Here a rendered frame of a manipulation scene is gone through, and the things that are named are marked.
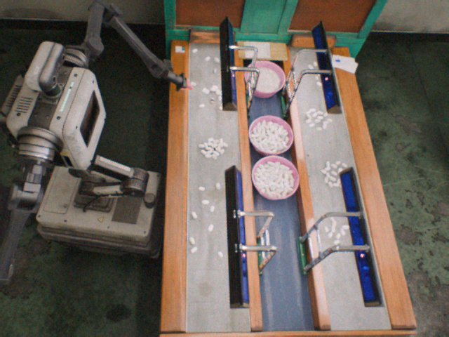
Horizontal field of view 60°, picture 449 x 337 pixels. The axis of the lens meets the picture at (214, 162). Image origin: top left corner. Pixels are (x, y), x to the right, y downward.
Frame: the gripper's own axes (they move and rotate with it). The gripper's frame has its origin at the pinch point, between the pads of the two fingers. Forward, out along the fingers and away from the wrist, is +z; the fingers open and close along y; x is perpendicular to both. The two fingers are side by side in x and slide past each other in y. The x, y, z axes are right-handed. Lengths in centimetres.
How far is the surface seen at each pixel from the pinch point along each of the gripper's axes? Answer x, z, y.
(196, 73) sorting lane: 6.7, 10.6, 21.4
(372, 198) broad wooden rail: -59, 82, -66
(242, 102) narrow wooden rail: -13.7, 29.9, -3.0
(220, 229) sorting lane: -3, 18, -83
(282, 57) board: -33, 52, 34
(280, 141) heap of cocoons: -26, 49, -28
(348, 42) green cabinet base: -65, 86, 48
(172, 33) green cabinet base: 12, -6, 49
